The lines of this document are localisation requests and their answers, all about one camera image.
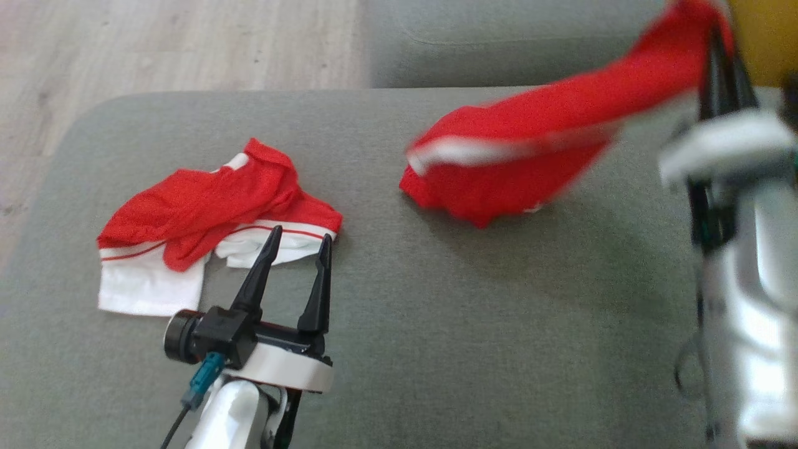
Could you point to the yellow sofa backrest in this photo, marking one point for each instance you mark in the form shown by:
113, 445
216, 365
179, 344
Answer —
770, 37

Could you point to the large grey sofa seat cushion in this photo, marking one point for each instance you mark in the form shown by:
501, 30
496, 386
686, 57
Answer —
436, 324

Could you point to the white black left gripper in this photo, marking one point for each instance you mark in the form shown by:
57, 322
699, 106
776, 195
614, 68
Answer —
280, 369

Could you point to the red basketball jersey number 23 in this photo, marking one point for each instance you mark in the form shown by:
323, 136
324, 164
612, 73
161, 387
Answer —
199, 206

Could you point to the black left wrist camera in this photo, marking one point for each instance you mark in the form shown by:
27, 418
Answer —
215, 333

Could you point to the red shorts white waistband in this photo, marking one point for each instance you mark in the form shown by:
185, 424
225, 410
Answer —
530, 131

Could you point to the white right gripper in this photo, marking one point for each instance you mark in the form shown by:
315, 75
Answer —
729, 146

